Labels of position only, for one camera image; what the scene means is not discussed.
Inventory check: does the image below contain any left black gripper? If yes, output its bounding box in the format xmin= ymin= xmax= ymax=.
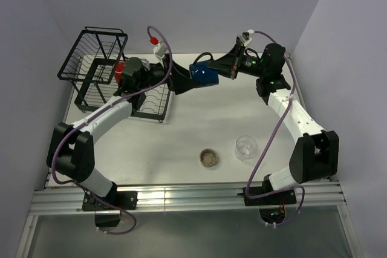
xmin=137 ymin=54 xmax=200 ymax=95

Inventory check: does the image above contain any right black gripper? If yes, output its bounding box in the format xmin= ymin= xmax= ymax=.
xmin=206 ymin=44 xmax=267 ymax=79

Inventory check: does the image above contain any dark blue mug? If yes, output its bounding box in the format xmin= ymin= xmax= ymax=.
xmin=189 ymin=52 xmax=219 ymax=88

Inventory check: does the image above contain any red mug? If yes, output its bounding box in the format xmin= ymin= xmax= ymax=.
xmin=114 ymin=61 xmax=125 ymax=84

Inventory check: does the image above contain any clear plastic cup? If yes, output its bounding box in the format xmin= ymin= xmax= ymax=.
xmin=140 ymin=59 xmax=151 ymax=70
xmin=235 ymin=135 xmax=257 ymax=161

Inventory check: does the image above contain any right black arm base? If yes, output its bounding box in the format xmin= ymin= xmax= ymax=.
xmin=238 ymin=186 xmax=297 ymax=207

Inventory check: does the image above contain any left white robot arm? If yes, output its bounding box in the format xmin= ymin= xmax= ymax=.
xmin=47 ymin=54 xmax=203 ymax=209

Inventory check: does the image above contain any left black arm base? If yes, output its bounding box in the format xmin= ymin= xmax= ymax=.
xmin=81 ymin=191 xmax=137 ymax=229

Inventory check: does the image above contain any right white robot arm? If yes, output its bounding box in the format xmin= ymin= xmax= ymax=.
xmin=208 ymin=43 xmax=339 ymax=204

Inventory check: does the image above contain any small brown round lid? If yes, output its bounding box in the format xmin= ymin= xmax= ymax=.
xmin=200 ymin=149 xmax=218 ymax=168

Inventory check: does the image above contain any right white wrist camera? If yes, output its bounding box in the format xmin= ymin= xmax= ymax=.
xmin=236 ymin=30 xmax=255 ymax=47

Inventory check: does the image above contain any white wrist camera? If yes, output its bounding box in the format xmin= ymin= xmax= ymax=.
xmin=236 ymin=30 xmax=255 ymax=47
xmin=150 ymin=36 xmax=168 ymax=59

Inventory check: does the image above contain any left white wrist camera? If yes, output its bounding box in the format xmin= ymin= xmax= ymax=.
xmin=150 ymin=36 xmax=168 ymax=59

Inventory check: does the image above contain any black wire dish rack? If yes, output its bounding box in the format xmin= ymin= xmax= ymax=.
xmin=57 ymin=27 xmax=171 ymax=123

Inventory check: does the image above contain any aluminium mounting rail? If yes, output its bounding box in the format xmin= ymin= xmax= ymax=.
xmin=28 ymin=179 xmax=346 ymax=216

